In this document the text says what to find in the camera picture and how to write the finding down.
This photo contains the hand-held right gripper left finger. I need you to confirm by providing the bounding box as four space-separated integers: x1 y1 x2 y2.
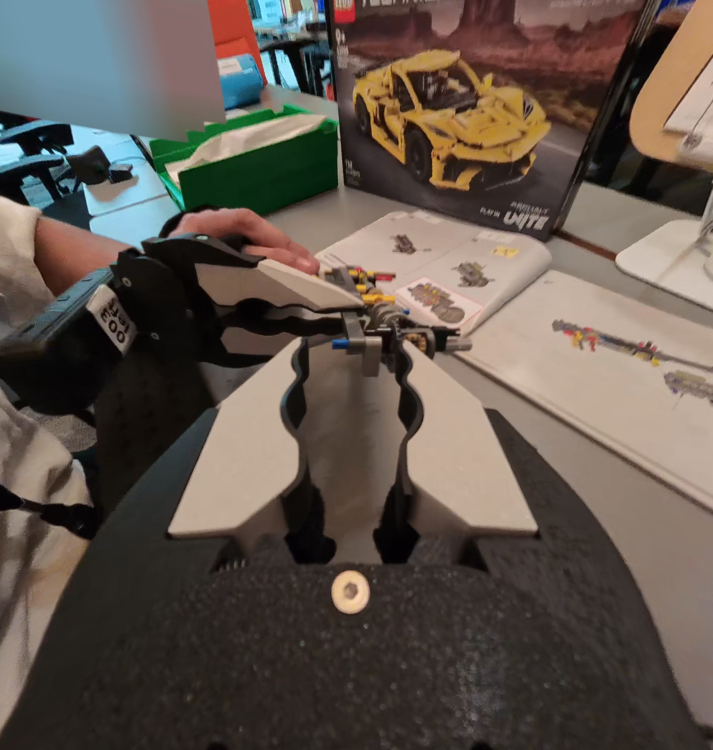
168 337 337 563

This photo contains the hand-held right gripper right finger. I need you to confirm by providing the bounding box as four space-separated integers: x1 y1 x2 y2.
373 340 539 563

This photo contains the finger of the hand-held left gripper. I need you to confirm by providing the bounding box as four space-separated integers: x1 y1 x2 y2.
193 257 366 314
216 305 346 358

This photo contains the brick-built car chassis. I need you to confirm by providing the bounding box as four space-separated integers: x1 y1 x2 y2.
320 264 474 379

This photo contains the person's left forearm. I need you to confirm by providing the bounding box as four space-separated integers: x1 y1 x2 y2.
34 214 176 296

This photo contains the toy car set box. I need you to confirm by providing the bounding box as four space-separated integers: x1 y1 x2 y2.
327 0 665 242

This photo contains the person's left hand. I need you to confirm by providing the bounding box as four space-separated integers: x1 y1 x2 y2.
172 207 322 276

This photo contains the black perforated pad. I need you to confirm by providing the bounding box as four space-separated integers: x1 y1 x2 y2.
93 352 217 516

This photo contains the green plastic bin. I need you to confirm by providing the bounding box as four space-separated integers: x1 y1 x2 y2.
150 104 340 214

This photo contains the building instruction booklet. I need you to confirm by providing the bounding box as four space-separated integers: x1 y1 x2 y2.
316 210 713 522

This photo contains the white paper sheet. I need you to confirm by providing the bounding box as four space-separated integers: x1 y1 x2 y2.
163 114 328 177

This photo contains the black office chair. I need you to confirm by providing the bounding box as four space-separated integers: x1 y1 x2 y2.
0 108 77 207

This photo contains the blue rolled bundle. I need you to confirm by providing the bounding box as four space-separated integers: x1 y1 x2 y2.
219 54 265 112

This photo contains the orange tote bag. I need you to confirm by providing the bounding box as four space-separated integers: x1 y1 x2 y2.
207 0 267 84

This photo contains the instruction sheet on stand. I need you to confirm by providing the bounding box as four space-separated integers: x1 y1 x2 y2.
629 0 713 171

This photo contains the laminated instruction sheet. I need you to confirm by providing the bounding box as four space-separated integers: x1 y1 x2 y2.
664 20 713 171

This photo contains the black strap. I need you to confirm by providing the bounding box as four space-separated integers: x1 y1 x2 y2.
0 473 101 541

